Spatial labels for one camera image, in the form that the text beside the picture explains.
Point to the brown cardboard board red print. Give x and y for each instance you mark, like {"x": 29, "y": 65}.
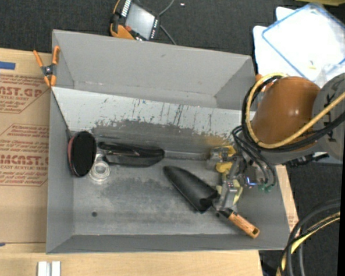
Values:
{"x": 17, "y": 142}

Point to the yellow and grey small tool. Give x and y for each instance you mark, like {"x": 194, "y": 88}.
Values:
{"x": 219, "y": 157}

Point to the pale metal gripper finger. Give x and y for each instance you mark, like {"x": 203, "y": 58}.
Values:
{"x": 226, "y": 196}
{"x": 237, "y": 194}

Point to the grey metal bin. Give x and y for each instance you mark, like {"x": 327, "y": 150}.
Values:
{"x": 145, "y": 203}

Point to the black and red oval paddle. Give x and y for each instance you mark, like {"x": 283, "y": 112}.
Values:
{"x": 82, "y": 153}

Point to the clear glass cup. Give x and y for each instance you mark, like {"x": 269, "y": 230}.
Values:
{"x": 100, "y": 170}

